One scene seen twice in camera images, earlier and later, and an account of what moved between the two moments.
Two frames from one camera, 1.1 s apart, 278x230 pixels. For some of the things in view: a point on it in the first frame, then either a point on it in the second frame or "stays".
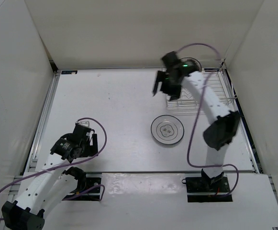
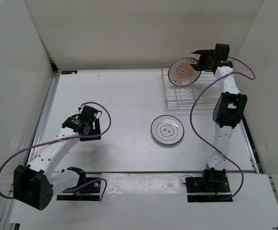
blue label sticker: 73,72 stays
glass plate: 167,129 stays
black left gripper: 91,150 to 95,133
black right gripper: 174,93 to 203,54
